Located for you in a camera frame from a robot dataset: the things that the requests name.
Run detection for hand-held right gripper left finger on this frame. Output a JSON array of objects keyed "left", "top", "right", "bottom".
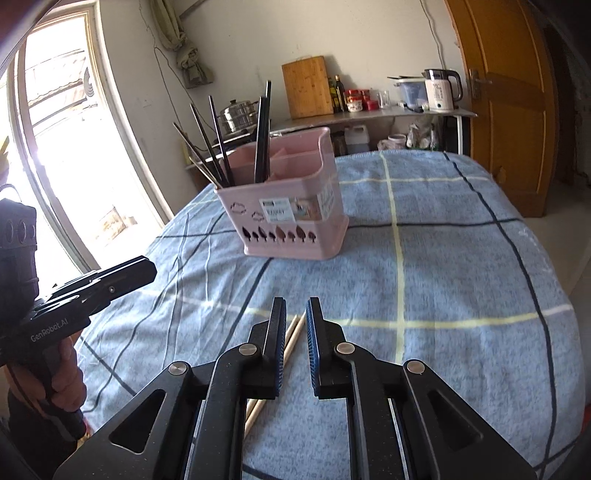
[{"left": 53, "top": 296, "right": 287, "bottom": 480}]

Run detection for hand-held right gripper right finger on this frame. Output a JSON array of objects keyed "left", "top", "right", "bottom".
[{"left": 305, "top": 296, "right": 539, "bottom": 480}]

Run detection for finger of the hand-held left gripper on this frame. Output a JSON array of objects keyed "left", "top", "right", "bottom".
[{"left": 39, "top": 256, "right": 158, "bottom": 317}]

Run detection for wooden chopstick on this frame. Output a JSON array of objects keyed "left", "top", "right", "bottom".
[
  {"left": 246, "top": 312, "right": 306, "bottom": 438},
  {"left": 244, "top": 315, "right": 297, "bottom": 431}
]

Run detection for pale thin chopstick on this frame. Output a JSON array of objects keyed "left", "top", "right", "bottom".
[{"left": 187, "top": 156, "right": 219, "bottom": 189}]

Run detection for black chopstick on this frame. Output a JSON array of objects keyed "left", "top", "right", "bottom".
[
  {"left": 262, "top": 80, "right": 273, "bottom": 182},
  {"left": 189, "top": 103, "right": 227, "bottom": 188},
  {"left": 209, "top": 95, "right": 234, "bottom": 186},
  {"left": 253, "top": 96, "right": 264, "bottom": 184},
  {"left": 172, "top": 122, "right": 222, "bottom": 189}
]

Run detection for pink utensil basket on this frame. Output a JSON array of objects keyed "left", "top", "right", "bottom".
[{"left": 216, "top": 127, "right": 351, "bottom": 262}]

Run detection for person's left hand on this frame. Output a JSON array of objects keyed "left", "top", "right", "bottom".
[{"left": 48, "top": 335, "right": 88, "bottom": 411}]

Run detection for blue checked blanket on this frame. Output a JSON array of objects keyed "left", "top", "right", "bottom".
[{"left": 75, "top": 150, "right": 581, "bottom": 480}]

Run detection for steel steamer pot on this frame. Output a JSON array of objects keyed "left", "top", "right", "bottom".
[{"left": 216, "top": 99, "right": 260, "bottom": 135}]

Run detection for white plastic jug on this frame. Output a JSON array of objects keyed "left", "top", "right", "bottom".
[{"left": 344, "top": 124, "right": 370, "bottom": 156}]

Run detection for metal kitchen table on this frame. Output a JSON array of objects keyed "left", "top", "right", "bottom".
[{"left": 269, "top": 107, "right": 477, "bottom": 155}]

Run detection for crumpled plastic bags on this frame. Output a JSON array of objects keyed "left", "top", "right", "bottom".
[{"left": 406, "top": 117, "right": 440, "bottom": 151}]

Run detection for wooden cutting board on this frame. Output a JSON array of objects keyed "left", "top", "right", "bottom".
[{"left": 281, "top": 56, "right": 334, "bottom": 120}]

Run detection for red lidded jars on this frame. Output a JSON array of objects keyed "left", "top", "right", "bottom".
[{"left": 344, "top": 89, "right": 380, "bottom": 112}]

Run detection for dark oil bottle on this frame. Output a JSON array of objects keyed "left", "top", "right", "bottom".
[{"left": 328, "top": 75, "right": 347, "bottom": 114}]

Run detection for clear plastic container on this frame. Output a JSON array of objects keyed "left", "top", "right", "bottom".
[{"left": 392, "top": 76, "right": 428, "bottom": 110}]

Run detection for white electric kettle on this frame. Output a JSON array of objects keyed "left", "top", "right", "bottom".
[{"left": 423, "top": 69, "right": 464, "bottom": 113}]

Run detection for wooden door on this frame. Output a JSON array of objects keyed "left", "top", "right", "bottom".
[{"left": 444, "top": 0, "right": 560, "bottom": 219}]

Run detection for window frame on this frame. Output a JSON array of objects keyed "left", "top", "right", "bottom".
[{"left": 0, "top": 0, "right": 174, "bottom": 280}]

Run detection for black wall cable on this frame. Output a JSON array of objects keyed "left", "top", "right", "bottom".
[{"left": 154, "top": 45, "right": 218, "bottom": 139}]

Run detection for metal door handle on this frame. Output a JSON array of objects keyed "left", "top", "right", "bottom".
[{"left": 468, "top": 68, "right": 493, "bottom": 101}]

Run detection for white wall cord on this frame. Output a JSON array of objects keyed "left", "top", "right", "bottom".
[{"left": 419, "top": 0, "right": 445, "bottom": 71}]

